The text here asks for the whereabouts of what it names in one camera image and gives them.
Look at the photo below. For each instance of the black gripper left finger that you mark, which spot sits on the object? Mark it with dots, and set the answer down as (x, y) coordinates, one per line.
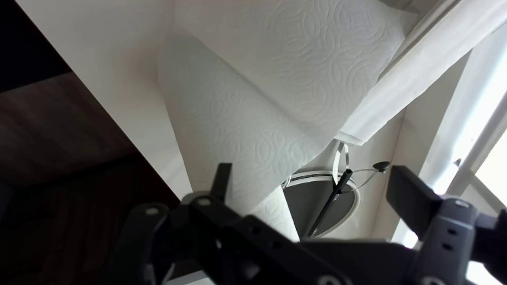
(202, 231)

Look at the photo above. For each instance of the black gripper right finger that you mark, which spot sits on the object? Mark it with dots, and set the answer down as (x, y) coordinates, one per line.
(452, 232)

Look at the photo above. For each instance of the white paper towel roll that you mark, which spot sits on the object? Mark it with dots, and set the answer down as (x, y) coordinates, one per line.
(267, 85)

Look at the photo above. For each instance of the black paper towel holder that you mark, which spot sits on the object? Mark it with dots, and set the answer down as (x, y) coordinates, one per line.
(325, 191)

